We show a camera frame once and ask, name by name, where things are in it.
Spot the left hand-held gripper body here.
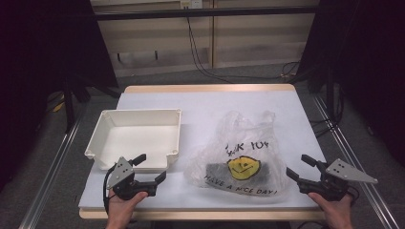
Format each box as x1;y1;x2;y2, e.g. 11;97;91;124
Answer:
106;156;159;201

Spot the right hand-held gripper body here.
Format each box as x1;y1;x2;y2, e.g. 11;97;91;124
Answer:
298;157;379;202

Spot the white plastic tray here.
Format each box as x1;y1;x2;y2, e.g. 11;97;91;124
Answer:
84;108;183;173

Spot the clear plastic bag yellow face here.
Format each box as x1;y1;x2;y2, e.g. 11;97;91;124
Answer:
183;109;289;198

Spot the person's left hand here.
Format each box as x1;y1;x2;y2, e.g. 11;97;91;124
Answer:
107;189;149;225

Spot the person's right hand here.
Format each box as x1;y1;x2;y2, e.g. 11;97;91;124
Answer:
308;192;354;224

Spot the black metal stand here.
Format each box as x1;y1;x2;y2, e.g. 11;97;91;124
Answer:
61;75;122;134

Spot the white table mat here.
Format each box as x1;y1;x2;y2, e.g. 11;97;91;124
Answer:
78;90;328;211

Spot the black curtain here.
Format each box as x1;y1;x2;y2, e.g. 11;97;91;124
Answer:
299;0;405;166
0;0;119;192

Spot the light wooden cabinet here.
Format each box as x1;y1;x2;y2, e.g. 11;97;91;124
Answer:
90;0;320;78

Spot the black horizontal bar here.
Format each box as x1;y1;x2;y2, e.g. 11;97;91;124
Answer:
95;5;320;22

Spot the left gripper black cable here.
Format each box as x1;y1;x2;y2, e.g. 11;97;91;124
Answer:
101;164;117;215

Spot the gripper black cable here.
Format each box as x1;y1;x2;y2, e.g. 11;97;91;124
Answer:
346;185;361;205
101;164;117;215

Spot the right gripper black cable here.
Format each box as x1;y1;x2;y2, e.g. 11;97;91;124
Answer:
346;185;361;205

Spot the metal floor rail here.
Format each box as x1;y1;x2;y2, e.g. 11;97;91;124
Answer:
312;94;400;229
18;118;82;229

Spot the bundle of black cables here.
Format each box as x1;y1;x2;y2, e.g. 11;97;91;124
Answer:
309;84;347;138

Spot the black floor cable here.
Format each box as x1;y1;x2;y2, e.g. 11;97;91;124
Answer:
185;16;301;84

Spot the white wall socket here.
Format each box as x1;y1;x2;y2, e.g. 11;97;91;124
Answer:
180;0;203;10

